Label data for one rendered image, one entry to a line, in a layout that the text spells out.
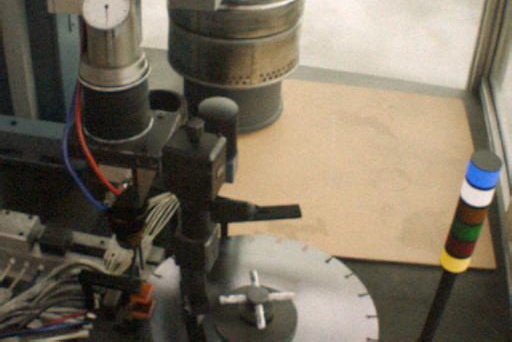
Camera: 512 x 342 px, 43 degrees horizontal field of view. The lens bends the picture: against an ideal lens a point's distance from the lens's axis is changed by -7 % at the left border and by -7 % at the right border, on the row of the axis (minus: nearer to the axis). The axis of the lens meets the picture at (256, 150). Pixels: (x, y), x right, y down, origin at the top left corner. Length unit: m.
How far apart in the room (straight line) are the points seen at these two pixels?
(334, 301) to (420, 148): 0.71
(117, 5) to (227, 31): 0.77
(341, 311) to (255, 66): 0.64
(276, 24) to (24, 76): 0.51
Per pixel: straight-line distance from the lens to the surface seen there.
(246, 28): 1.38
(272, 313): 0.91
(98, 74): 0.70
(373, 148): 1.57
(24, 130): 1.12
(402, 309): 1.25
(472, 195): 0.92
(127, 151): 0.72
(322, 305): 0.96
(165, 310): 0.94
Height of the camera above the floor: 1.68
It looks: 37 degrees down
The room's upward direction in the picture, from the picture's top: 3 degrees clockwise
